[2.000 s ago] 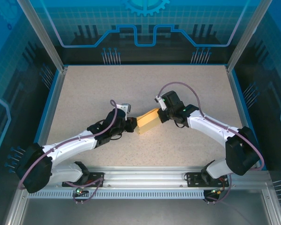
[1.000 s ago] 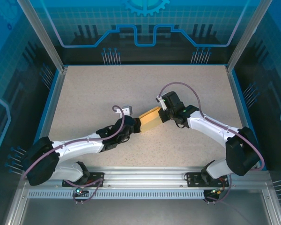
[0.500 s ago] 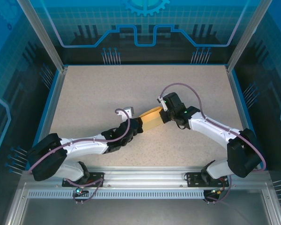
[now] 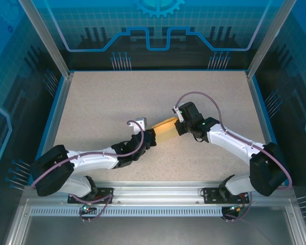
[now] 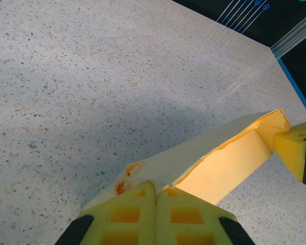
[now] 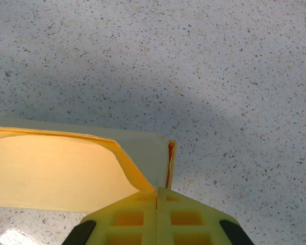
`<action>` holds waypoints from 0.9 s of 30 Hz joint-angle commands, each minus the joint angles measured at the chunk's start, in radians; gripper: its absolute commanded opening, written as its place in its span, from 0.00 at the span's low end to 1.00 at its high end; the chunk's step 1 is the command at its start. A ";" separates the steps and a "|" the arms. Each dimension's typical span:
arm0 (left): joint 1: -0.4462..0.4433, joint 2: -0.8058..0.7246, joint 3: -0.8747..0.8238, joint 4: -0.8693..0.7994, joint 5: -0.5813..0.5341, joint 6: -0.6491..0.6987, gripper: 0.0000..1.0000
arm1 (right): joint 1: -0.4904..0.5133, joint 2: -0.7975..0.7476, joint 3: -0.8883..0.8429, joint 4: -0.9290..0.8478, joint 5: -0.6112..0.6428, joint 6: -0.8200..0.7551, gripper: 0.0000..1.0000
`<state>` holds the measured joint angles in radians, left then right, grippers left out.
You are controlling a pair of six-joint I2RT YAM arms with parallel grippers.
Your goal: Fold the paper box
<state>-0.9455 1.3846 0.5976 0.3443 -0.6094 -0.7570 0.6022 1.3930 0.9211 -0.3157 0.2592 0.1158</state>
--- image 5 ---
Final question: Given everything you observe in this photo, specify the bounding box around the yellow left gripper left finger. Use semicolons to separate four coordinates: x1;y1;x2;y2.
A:
55;180;158;245

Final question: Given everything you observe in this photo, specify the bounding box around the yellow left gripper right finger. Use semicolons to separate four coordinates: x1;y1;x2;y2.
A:
157;187;257;245

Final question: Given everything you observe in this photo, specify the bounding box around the aluminium frame post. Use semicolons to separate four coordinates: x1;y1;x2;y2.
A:
270;17;306;61

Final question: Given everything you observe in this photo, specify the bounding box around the yellow paper box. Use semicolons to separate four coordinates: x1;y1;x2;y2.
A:
81;109;292;211

